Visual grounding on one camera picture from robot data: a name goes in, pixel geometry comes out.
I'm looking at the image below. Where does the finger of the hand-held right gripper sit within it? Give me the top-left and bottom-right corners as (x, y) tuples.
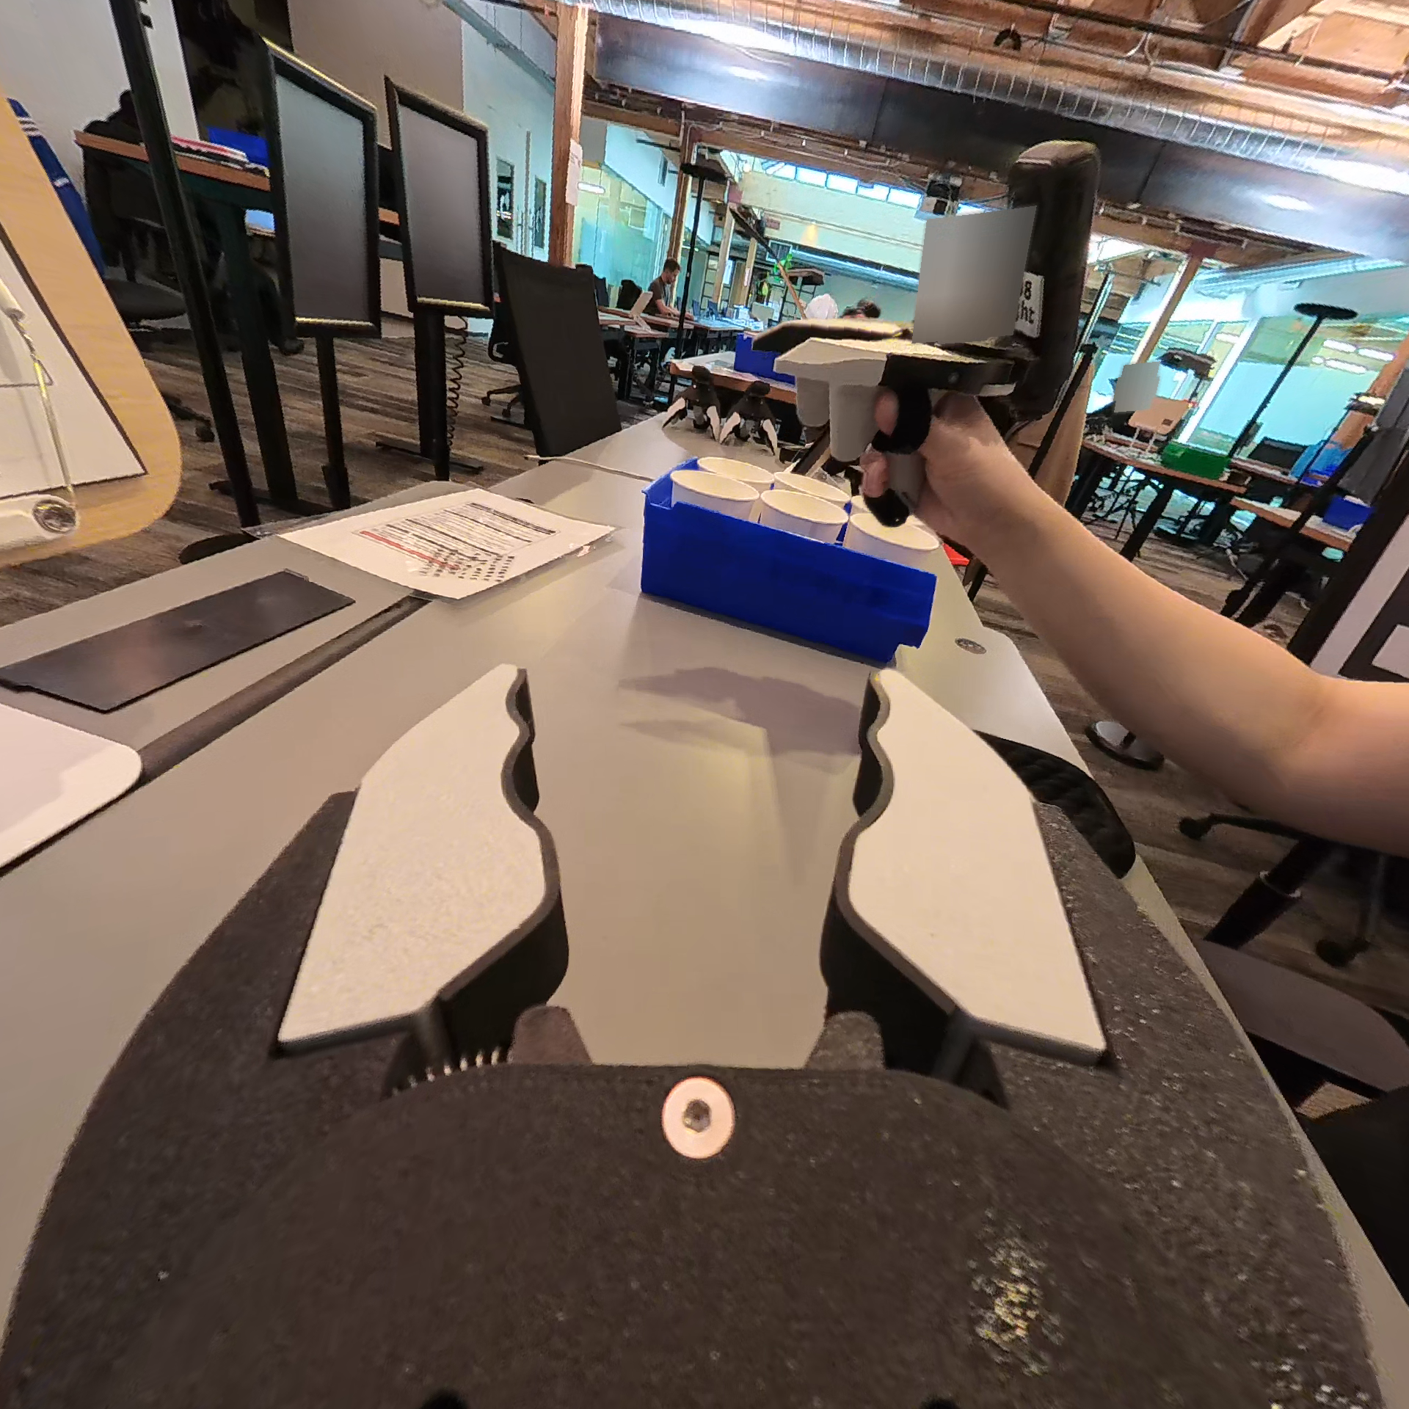
(773, 336), (917, 467)
(753, 317), (917, 356)

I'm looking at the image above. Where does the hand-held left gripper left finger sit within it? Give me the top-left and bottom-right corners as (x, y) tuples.
(277, 663), (569, 1075)

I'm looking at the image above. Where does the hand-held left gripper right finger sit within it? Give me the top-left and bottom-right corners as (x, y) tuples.
(824, 669), (1107, 1085)

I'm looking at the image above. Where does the blue plastic bin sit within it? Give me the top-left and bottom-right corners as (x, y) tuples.
(641, 463), (939, 664)

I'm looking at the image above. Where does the person's right forearm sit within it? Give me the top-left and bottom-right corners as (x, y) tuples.
(968, 495), (1409, 857)

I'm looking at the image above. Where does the person's right hand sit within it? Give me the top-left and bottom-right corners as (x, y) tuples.
(859, 391), (1063, 564)

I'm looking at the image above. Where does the black clamp with white tips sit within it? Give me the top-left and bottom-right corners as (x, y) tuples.
(721, 379), (783, 453)
(661, 369), (728, 441)

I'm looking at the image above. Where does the black stanchion pole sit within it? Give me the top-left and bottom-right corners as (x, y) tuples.
(1084, 721), (1166, 770)

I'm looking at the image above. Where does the black floor lamp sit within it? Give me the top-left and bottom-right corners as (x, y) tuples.
(1238, 300), (1362, 453)

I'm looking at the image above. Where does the black office chair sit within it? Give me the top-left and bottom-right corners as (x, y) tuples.
(485, 245), (622, 458)

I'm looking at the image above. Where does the wooden beam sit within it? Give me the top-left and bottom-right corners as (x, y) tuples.
(547, 0), (595, 269)

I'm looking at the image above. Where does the paper sheet in plastic sleeve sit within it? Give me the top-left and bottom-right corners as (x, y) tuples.
(247, 487), (616, 604)

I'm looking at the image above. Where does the printed instruction sheet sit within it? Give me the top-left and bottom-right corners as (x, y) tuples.
(0, 237), (148, 497)

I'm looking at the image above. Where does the wooden document stand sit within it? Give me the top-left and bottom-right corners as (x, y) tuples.
(0, 99), (183, 569)

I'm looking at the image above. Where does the black sign stand with pole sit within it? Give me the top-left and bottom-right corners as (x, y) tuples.
(107, 0), (265, 565)

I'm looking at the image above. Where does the wooden office desk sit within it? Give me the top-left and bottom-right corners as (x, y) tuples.
(75, 129), (402, 233)

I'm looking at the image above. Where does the blue striped jacket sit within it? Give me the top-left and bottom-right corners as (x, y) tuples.
(5, 97), (106, 277)

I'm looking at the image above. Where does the white cable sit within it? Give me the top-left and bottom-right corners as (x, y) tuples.
(527, 450), (662, 482)

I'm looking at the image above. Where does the black table cable cover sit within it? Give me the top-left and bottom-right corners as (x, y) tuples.
(0, 571), (356, 713)

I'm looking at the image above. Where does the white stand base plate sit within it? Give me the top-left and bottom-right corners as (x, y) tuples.
(0, 703), (144, 871)

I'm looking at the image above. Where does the white sign in black frame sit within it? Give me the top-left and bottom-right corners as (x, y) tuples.
(1310, 500), (1409, 685)

